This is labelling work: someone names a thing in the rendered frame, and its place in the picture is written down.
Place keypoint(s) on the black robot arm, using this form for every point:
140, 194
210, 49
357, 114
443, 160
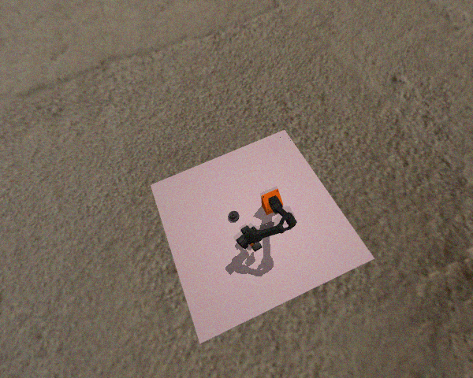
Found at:
254, 235

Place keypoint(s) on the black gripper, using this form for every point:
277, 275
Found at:
256, 246

